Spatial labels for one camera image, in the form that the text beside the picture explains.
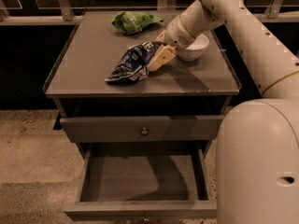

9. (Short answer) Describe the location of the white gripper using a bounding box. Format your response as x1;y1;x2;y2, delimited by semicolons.
146;14;196;72

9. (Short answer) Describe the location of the blue chip bag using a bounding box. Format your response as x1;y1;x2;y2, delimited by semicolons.
105;41;162;83

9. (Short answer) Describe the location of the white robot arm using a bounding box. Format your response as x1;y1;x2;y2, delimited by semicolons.
158;0;299;224

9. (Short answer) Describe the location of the green chip bag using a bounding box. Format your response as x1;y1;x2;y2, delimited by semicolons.
111;11;164;35

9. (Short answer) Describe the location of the closed grey top drawer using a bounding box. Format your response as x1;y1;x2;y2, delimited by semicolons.
61;116;223;143

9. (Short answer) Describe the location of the brass top drawer knob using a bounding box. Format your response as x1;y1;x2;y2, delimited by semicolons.
141;127;149;136

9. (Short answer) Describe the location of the brass drawer knob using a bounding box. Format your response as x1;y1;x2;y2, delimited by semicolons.
141;127;149;136
143;214;150;222

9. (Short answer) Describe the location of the grey drawer cabinet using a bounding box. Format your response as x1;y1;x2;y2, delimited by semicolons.
44;11;239;221

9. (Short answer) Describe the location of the open grey middle drawer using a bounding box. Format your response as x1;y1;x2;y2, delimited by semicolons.
64;141;217;221

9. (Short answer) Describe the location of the brass middle drawer knob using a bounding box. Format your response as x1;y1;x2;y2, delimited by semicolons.
143;214;150;222

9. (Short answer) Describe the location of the white ceramic bowl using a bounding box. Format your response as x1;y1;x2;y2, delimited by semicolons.
177;35;209;62

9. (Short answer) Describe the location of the metal railing with glass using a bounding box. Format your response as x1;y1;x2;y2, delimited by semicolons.
0;0;299;25

